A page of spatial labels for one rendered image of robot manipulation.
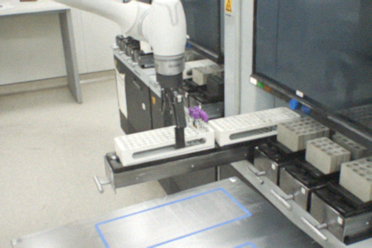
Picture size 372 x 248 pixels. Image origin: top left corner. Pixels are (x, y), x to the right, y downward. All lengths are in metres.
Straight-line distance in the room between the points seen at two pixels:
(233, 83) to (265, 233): 0.81
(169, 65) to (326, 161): 0.51
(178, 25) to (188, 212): 0.51
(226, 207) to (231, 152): 0.36
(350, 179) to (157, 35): 0.64
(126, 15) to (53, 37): 3.47
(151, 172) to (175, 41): 0.39
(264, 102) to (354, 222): 0.62
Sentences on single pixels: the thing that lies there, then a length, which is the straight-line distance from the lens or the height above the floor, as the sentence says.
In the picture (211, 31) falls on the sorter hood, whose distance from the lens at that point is 1.85.
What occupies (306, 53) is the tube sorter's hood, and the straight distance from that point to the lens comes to 1.31.
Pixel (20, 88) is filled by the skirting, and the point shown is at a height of 0.03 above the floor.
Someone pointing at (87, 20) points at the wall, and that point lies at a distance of 4.88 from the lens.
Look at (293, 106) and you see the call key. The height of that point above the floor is 0.98.
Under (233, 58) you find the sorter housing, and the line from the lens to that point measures 1.73.
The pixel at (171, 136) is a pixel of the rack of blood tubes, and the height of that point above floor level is 0.86.
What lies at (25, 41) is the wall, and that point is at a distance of 4.85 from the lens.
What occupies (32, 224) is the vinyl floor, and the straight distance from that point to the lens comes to 2.71.
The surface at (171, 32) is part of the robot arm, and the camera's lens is 1.30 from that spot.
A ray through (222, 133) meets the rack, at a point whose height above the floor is 0.86.
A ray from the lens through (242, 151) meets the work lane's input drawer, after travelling 1.50.
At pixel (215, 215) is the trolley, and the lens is 1.13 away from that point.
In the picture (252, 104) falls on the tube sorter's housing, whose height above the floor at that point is 0.88.
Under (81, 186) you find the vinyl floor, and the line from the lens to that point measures 2.97.
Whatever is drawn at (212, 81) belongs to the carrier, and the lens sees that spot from 1.90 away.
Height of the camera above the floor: 1.45
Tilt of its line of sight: 23 degrees down
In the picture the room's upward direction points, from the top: 2 degrees counter-clockwise
